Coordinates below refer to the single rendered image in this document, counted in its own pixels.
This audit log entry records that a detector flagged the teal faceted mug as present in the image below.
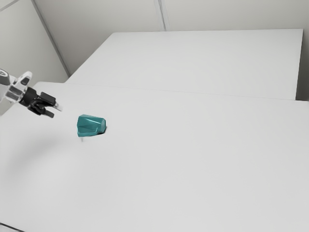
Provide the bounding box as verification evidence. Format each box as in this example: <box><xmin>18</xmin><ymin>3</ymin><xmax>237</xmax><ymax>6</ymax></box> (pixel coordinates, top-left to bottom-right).
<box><xmin>76</xmin><ymin>114</ymin><xmax>107</xmax><ymax>138</ymax></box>

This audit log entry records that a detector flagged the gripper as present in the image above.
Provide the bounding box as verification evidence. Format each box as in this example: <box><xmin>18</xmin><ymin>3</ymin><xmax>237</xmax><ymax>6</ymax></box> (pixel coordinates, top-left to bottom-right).
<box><xmin>19</xmin><ymin>87</ymin><xmax>63</xmax><ymax>118</ymax></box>

